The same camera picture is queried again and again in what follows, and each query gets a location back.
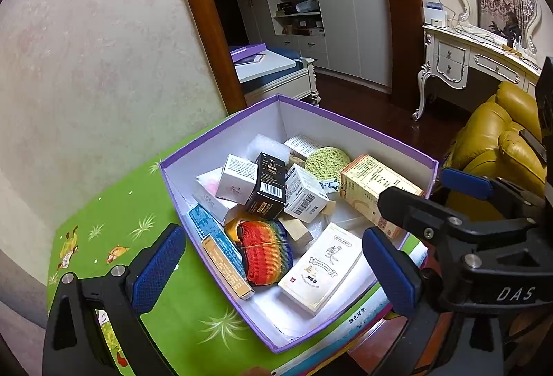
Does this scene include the white ornate vanity table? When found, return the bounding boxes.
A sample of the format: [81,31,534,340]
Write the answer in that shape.
[412,25,541,120]

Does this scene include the wooden block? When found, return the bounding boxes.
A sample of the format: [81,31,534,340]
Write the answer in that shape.
[278,213,313,249]

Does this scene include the yellow leather armchair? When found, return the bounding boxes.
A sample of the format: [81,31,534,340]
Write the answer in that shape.
[443,82,552,199]

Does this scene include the black shaver box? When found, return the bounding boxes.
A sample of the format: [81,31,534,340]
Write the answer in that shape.
[246,153,286,220]

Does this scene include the white bedside table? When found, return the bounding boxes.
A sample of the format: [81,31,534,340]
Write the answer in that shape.
[229,43,320,106]

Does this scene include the white pink flat box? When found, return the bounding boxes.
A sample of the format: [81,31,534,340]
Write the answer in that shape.
[192,168,243,225]

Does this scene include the white box sketched figure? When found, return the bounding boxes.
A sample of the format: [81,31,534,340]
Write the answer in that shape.
[278,223,362,315]

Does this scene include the blue gold long box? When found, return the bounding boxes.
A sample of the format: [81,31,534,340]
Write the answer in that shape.
[188,204,254,299]

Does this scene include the rainbow striped strap roll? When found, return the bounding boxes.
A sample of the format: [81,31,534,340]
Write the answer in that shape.
[235,219,296,287]

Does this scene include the purple storage box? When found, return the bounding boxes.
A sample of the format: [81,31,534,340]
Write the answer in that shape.
[160,96,439,352]

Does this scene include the small white cube box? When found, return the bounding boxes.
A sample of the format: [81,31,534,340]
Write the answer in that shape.
[216,154,258,205]

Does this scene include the large white barcode box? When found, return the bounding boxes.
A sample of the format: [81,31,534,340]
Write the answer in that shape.
[284,164,330,223]

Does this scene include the white foam block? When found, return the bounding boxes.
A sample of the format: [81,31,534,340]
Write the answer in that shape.
[246,134,291,165]

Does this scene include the yellow herbal medicine box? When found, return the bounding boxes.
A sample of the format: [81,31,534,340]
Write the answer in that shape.
[340,154,424,240]

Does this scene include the round green sponge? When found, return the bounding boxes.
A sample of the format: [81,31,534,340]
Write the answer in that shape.
[304,146,352,180]

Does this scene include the small white orange box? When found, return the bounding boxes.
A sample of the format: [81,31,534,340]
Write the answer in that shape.
[284,134,321,161]

